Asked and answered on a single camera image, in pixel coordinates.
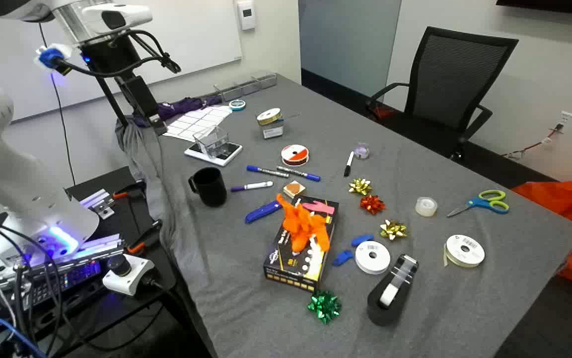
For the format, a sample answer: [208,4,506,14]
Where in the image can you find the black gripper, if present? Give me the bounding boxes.
[84,30,162,121]

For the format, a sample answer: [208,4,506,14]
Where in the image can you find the black cup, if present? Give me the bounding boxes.
[186,165,229,209]

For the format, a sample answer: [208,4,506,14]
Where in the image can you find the blue utility knife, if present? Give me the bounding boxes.
[241,199,283,225]

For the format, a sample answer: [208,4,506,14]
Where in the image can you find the blue marker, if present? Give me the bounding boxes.
[275,165,323,183]
[243,163,289,181]

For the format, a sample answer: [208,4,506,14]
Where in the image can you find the black marker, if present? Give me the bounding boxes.
[341,149,357,179]

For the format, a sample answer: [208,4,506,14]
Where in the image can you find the purple cloth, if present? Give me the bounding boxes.
[154,94,224,123]

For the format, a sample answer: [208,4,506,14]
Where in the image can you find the white label sheets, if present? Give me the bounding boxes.
[162,104,233,145]

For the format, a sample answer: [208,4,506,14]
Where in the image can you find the clear plastic box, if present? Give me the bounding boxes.
[192,127,229,159]

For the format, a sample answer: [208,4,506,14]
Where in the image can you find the white tablet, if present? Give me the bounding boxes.
[182,139,243,167]

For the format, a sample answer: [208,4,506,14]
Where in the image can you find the orange ribbon spool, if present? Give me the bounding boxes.
[279,143,311,167]

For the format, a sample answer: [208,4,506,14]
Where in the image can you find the small wooden block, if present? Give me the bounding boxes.
[281,179,307,201]

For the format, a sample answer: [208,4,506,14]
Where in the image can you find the white black power adapter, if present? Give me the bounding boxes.
[100,253,156,298]

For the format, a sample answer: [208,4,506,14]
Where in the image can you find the orange ribbon bow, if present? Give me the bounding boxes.
[273,193,333,255]

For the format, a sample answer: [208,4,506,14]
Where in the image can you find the pink eraser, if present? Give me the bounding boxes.
[301,199,335,217]

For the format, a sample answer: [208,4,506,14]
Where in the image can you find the black cardboard box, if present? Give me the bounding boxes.
[261,195,341,294]

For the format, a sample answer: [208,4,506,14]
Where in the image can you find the gold gift bow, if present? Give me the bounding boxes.
[376,219,408,243]
[347,177,374,199]

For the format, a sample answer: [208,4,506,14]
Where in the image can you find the red gift bow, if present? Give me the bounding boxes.
[357,193,386,217]

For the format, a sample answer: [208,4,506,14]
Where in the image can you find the blue plastic clip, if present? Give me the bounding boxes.
[331,233,376,269]

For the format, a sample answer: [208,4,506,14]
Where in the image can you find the green gift bow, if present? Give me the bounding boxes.
[305,289,343,326]

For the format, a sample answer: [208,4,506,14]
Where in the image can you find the white tape roll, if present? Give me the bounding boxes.
[353,239,392,279]

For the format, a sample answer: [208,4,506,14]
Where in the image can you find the gray tablecloth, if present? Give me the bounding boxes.
[112,72,572,358]

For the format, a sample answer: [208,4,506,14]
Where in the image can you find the clear tape roll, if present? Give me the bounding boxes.
[412,195,440,219]

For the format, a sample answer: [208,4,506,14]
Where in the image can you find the black office chair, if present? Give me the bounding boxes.
[365,26,519,161]

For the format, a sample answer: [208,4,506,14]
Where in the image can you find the black tape dispenser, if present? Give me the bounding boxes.
[365,253,420,328]

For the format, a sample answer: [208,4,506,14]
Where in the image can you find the white yellow ribbon spool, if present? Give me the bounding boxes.
[440,233,488,271]

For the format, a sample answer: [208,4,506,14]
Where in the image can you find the blue green scissors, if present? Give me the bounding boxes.
[444,189,512,221]

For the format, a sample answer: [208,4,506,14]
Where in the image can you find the orange bag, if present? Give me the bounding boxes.
[512,179,572,291]

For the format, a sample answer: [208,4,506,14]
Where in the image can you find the black camera tripod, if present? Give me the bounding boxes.
[90,70,134,131]

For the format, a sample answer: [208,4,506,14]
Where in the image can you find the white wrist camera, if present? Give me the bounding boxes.
[98,2,154,32]

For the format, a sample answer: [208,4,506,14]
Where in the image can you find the silver metal bracket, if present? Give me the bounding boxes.
[77,187,116,221]

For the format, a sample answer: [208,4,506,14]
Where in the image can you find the white wall thermostat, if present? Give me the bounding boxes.
[233,0,257,34]

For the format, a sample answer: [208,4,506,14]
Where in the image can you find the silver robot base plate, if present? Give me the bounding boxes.
[0,231,124,296]

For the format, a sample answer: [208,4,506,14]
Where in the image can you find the black wall television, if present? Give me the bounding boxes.
[494,0,572,20]

